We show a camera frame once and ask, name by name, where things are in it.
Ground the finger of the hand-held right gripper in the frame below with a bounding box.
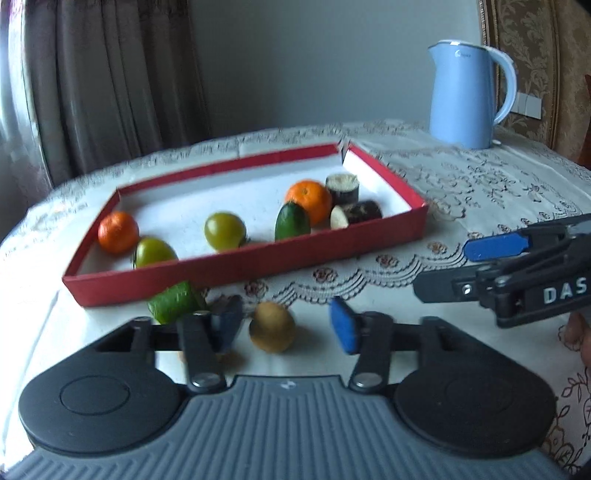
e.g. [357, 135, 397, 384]
[412, 264, 485, 304]
[463, 213, 591, 263]

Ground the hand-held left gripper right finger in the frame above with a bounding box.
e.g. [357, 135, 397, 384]
[329, 296, 481, 395]

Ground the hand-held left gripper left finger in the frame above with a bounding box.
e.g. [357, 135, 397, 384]
[95, 295, 245, 395]

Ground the brown kiwi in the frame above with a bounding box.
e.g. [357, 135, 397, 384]
[249, 301, 296, 354]

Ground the green cucumber piece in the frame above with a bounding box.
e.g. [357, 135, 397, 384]
[274, 202, 311, 241]
[148, 281, 207, 325]

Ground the red shallow cardboard box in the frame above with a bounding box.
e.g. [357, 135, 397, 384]
[62, 143, 430, 308]

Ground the green tomato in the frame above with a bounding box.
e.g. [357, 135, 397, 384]
[134, 237, 179, 269]
[204, 211, 247, 252]

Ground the orange mandarin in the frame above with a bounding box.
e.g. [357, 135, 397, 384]
[285, 180, 333, 227]
[98, 211, 140, 254]

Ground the person's right hand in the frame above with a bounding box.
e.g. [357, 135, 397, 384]
[560, 311, 591, 365]

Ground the dark eggplant piece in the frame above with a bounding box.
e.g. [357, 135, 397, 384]
[329, 200, 384, 230]
[325, 172, 361, 207]

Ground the light blue electric kettle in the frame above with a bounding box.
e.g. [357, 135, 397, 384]
[427, 39, 518, 150]

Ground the patterned upholstered chair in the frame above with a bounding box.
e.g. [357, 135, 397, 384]
[478, 0, 591, 164]

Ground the brown curtain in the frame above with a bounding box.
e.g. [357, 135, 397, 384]
[23, 0, 211, 185]

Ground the light sheer floral curtain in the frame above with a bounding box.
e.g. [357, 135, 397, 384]
[0, 0, 51, 241]

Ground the white wall switch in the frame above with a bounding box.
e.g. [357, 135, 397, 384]
[515, 91, 542, 117]

